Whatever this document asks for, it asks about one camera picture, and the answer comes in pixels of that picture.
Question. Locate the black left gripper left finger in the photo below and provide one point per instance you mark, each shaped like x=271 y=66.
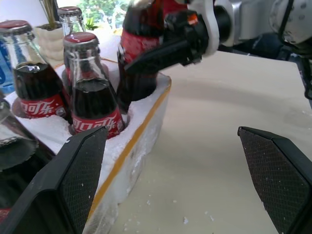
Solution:
x=73 y=180

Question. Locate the blue and white box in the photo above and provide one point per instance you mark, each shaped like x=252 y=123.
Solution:
x=5 y=68

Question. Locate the glass cola bottle red label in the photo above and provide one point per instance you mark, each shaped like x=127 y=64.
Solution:
x=70 y=22
x=17 y=156
x=95 y=104
x=34 y=83
x=139 y=48

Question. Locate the silver robot torso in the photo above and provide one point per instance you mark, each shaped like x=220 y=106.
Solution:
x=296 y=17

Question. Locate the green grass-like plant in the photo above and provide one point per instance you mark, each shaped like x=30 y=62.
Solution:
x=50 y=12

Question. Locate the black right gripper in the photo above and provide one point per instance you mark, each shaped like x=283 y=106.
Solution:
x=187 y=31

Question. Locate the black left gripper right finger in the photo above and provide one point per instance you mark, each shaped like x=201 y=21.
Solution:
x=275 y=175

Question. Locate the white ribbed plant pot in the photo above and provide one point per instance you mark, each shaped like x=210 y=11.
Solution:
x=50 y=41

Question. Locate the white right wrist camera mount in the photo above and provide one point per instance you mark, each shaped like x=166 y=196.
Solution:
x=209 y=24

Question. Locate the white foam crate yellow tape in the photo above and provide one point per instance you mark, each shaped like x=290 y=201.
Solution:
x=143 y=126

